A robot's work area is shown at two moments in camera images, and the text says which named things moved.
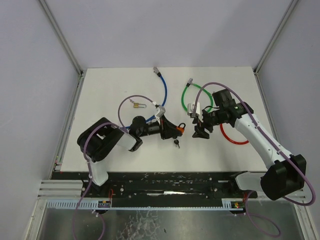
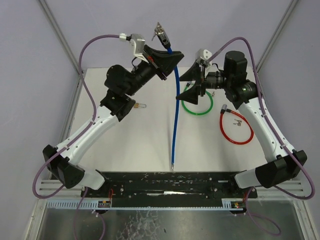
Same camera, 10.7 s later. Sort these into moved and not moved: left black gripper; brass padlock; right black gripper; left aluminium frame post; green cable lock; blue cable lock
Moved: right black gripper; blue cable lock; left black gripper
Not moved: green cable lock; brass padlock; left aluminium frame post
